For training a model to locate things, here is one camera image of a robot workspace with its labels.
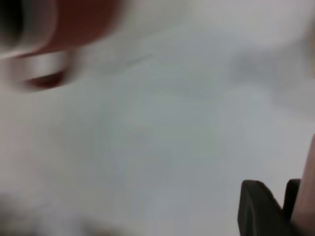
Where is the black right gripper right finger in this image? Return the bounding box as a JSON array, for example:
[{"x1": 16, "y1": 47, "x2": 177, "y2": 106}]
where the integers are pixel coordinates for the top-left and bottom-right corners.
[{"x1": 283, "y1": 178, "x2": 301, "y2": 217}]

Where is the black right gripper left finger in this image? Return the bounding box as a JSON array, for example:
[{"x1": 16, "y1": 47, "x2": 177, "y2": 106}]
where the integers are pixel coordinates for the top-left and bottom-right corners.
[{"x1": 237, "y1": 179, "x2": 296, "y2": 236}]

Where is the pink handled metal spoon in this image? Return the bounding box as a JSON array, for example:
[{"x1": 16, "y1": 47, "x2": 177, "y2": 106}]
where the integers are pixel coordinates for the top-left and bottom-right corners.
[{"x1": 290, "y1": 134, "x2": 315, "y2": 236}]

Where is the red ceramic mug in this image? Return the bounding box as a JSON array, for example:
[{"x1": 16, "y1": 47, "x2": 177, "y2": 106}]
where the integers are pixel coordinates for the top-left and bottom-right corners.
[{"x1": 0, "y1": 0, "x2": 125, "y2": 93}]

